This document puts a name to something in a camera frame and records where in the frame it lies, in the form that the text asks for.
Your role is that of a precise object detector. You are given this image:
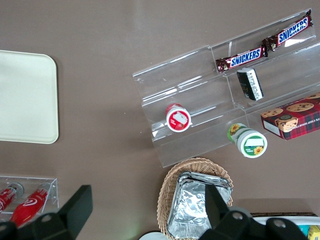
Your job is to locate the clear acrylic tiered display stand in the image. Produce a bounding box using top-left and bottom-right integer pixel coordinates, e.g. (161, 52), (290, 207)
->
(131, 8), (320, 169)

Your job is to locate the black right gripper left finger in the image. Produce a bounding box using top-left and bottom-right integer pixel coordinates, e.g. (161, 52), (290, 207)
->
(0, 184), (94, 240)

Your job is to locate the Snickers chocolate bar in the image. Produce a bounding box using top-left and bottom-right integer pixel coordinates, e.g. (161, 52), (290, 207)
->
(215, 45), (269, 74)
(261, 9), (314, 52)

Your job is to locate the small black snack package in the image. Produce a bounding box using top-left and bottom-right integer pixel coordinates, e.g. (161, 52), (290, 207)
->
(236, 67), (265, 102)

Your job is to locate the light tan wicker basket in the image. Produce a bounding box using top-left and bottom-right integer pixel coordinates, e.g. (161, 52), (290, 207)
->
(156, 156), (234, 239)

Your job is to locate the white rectangular bin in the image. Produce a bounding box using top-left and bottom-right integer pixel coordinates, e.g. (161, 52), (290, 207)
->
(251, 215), (320, 240)

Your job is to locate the white round plate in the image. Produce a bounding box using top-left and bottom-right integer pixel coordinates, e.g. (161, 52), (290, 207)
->
(138, 231), (166, 240)

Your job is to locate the clear acrylic box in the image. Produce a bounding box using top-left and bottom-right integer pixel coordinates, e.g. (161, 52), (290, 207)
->
(0, 174), (60, 227)

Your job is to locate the aluminium foil container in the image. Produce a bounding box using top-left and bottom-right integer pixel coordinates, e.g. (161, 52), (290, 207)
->
(177, 170), (234, 201)
(166, 180), (232, 240)

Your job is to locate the red drink bottle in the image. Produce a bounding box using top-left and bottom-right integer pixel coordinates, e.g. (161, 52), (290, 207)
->
(9, 183), (52, 229)
(0, 182), (25, 214)

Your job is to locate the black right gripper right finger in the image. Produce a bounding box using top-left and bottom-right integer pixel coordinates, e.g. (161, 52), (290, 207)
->
(199, 184), (309, 240)

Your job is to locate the red strawberry yogurt cup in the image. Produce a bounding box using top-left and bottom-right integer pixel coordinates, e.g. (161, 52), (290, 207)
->
(164, 102), (193, 133)

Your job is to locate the green sunflower yogurt cup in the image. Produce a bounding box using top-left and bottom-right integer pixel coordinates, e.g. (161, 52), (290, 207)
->
(226, 122), (269, 159)

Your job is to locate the yellow snack package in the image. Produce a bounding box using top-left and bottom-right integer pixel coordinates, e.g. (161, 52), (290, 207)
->
(307, 224), (320, 240)

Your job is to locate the red tartan cookie box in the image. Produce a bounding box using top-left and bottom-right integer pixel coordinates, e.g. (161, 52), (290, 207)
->
(260, 92), (320, 141)

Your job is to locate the cream plastic tray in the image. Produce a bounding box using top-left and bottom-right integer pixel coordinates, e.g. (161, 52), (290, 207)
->
(0, 49), (60, 145)

